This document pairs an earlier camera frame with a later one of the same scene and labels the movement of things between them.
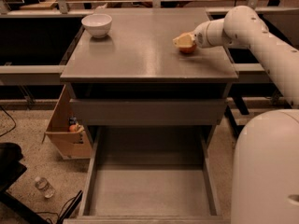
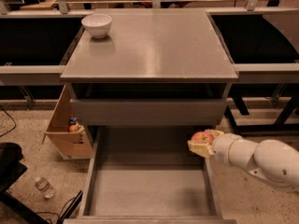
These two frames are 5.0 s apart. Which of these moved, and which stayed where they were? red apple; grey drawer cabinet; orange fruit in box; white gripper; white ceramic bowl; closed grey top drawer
Moved: red apple; white gripper
Stayed: orange fruit in box; grey drawer cabinet; closed grey top drawer; white ceramic bowl
